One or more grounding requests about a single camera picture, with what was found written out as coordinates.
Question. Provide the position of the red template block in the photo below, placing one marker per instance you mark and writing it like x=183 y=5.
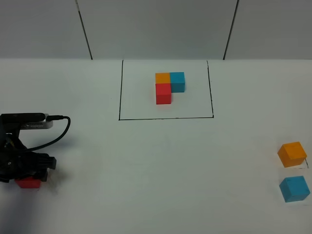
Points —
x=163 y=93

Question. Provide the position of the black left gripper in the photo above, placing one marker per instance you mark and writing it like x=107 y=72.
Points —
x=18 y=163

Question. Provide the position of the blue loose block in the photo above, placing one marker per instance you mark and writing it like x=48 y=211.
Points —
x=294 y=189

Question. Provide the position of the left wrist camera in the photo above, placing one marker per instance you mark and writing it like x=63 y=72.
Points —
x=25 y=121

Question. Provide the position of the blue template block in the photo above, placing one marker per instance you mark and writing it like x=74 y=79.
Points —
x=177 y=80

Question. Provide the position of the orange template block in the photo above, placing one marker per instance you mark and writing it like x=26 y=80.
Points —
x=161 y=78

